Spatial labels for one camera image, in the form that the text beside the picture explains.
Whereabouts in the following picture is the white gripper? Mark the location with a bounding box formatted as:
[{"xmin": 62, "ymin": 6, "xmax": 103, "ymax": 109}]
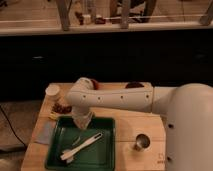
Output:
[{"xmin": 72, "ymin": 112, "xmax": 94, "ymax": 130}]

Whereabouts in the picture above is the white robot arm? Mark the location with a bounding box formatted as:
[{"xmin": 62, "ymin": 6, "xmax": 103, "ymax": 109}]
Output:
[{"xmin": 66, "ymin": 77, "xmax": 213, "ymax": 171}]

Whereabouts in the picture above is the green plastic tray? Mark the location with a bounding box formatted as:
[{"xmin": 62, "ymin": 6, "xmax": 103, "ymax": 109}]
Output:
[{"xmin": 45, "ymin": 117, "xmax": 116, "ymax": 171}]

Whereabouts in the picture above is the white plastic fork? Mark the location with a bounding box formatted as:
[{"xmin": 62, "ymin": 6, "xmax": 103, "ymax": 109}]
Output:
[{"xmin": 60, "ymin": 133, "xmax": 103, "ymax": 160}]

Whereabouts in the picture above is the brown red food item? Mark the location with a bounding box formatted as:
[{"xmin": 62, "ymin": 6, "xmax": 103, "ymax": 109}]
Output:
[{"xmin": 52, "ymin": 103, "xmax": 72, "ymax": 114}]

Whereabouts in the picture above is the yellow small object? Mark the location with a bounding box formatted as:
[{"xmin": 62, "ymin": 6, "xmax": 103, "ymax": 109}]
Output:
[{"xmin": 49, "ymin": 112, "xmax": 59, "ymax": 120}]

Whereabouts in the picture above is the dark red bowl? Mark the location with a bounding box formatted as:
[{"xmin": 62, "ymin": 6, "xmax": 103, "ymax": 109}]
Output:
[{"xmin": 91, "ymin": 79, "xmax": 99, "ymax": 90}]

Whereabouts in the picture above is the grey cloth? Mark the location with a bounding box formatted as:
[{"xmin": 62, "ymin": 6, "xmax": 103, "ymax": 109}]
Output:
[{"xmin": 35, "ymin": 121, "xmax": 54, "ymax": 145}]

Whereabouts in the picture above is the white paper cup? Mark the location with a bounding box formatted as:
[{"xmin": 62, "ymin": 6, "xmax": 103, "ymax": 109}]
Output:
[{"xmin": 45, "ymin": 85, "xmax": 60, "ymax": 100}]

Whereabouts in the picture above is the dark round plate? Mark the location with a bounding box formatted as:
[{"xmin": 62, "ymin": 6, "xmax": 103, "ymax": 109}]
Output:
[{"xmin": 125, "ymin": 82, "xmax": 144, "ymax": 89}]

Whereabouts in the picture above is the small metal cup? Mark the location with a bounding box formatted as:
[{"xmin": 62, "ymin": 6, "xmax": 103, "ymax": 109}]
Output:
[{"xmin": 134, "ymin": 134, "xmax": 150, "ymax": 151}]

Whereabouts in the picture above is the black cable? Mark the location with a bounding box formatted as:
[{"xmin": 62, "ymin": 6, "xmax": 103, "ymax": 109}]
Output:
[{"xmin": 0, "ymin": 105, "xmax": 28, "ymax": 149}]

